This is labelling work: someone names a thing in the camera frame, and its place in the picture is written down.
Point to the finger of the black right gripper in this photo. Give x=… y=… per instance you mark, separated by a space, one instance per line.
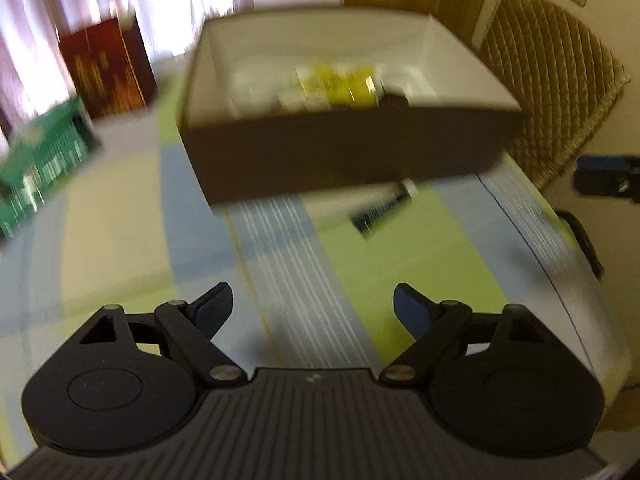
x=611 y=176

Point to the pink lace curtain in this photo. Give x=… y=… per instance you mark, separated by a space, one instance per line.
x=34 y=76

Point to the yellow snack packet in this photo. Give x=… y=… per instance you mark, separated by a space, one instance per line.
x=351 y=85

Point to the green foil bag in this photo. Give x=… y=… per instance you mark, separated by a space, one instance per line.
x=43 y=155

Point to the checked tablecloth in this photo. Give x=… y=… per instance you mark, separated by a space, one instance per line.
x=132 y=227

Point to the brown cardboard box white inside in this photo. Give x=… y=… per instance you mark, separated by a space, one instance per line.
x=250 y=132

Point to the dark green white-capped tube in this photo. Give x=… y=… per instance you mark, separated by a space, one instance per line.
x=367 y=220

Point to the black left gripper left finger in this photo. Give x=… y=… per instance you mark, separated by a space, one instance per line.
x=189 y=330

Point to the red gift box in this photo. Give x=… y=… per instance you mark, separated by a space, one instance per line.
x=109 y=67

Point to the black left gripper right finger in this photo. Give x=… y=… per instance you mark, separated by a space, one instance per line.
x=435 y=327

